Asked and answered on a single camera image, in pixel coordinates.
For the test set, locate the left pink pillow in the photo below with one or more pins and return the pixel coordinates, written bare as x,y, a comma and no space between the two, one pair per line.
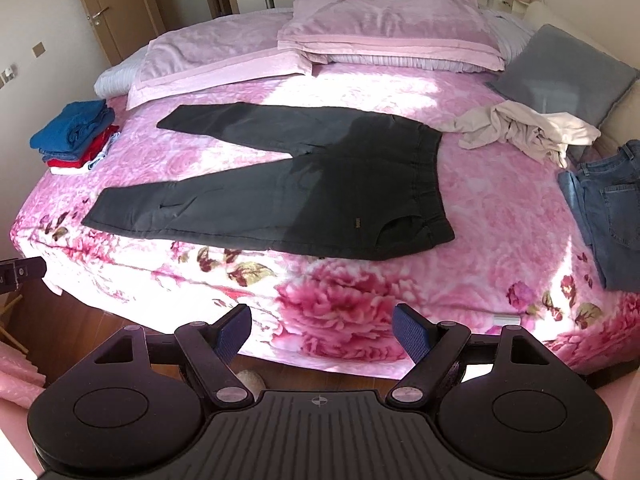
210,55

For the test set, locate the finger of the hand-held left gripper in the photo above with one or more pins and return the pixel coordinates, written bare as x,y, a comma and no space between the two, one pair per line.
20,272

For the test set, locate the white wall switches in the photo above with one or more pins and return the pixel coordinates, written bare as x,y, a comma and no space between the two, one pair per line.
7,75

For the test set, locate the pink pillow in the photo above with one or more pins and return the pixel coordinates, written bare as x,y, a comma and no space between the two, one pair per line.
210,55
390,20

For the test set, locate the white folded clothing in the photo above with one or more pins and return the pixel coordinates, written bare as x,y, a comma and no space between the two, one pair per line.
75,170

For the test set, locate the white lilac pillow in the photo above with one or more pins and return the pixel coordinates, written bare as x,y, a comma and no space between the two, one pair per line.
112,80

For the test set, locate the blue-grey pillow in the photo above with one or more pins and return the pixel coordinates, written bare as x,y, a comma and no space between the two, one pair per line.
560,70

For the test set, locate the striped lilac pillow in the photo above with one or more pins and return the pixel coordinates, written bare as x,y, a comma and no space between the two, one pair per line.
400,61

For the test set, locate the beige fuzzy slipper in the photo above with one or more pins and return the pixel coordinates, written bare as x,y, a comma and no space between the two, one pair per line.
250,382

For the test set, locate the brown square wall switch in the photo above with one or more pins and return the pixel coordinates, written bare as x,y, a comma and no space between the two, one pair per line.
38,49

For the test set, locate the red folded clothing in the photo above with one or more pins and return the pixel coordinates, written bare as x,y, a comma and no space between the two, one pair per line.
92,147

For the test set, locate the wooden door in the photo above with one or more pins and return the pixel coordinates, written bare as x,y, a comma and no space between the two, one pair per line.
115,5

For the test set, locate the wooden rack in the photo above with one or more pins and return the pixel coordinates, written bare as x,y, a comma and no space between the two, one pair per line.
12,330

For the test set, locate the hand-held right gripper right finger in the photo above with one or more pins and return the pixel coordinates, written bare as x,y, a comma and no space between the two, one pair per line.
410,332

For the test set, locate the right pink pillow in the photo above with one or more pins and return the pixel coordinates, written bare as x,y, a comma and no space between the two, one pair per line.
390,20

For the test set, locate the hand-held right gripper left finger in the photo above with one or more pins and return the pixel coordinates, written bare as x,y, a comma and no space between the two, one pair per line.
232,332

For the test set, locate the beige garment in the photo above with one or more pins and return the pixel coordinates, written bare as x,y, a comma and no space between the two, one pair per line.
520,132

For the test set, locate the blue folded clothing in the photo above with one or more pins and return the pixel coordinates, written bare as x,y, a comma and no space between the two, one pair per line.
70,125

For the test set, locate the blue jeans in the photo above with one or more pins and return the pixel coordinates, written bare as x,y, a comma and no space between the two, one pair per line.
615,210

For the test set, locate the black pants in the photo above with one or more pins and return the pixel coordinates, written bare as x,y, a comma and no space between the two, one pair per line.
300,195

